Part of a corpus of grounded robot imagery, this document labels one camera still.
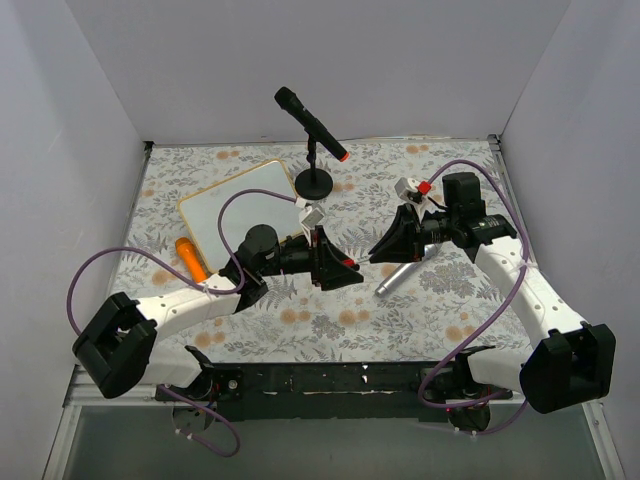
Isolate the red whiteboard marker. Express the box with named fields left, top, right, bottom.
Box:
left=342, top=258, right=370, bottom=268

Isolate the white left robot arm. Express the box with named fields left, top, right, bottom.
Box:
left=72, top=225, right=364, bottom=400

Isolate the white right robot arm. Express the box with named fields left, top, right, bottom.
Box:
left=370, top=172, right=616, bottom=414

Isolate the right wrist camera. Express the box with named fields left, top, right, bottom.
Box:
left=394, top=177, right=432, bottom=206

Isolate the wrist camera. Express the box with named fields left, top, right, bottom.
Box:
left=394, top=177, right=432, bottom=206
left=295, top=197, right=325, bottom=231

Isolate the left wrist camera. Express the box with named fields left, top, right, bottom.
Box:
left=295, top=197, right=325, bottom=231

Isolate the black round microphone stand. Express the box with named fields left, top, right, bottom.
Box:
left=294, top=134, right=333, bottom=200

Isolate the yellow framed whiteboard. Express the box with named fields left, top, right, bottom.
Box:
left=178, top=160, right=310, bottom=273

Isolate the black microphone orange ring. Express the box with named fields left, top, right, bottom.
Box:
left=273, top=86, right=350, bottom=163

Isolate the floral patterned table mat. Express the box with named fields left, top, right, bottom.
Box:
left=113, top=138, right=531, bottom=362

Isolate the silver microphone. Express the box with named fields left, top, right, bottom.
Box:
left=374, top=244, right=441, bottom=298

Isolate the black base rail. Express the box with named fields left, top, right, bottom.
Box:
left=204, top=362, right=447, bottom=423

